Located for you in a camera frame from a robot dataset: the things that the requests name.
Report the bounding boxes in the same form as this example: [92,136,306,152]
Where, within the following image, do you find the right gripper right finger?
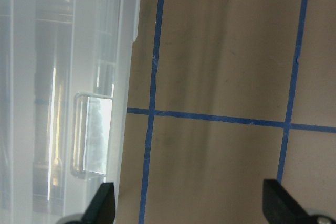
[262,178,336,224]

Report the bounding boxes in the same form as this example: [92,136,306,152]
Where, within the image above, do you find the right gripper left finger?
[56,182,117,224]

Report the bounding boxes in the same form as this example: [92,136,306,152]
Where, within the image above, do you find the clear plastic box lid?
[1,0,140,223]

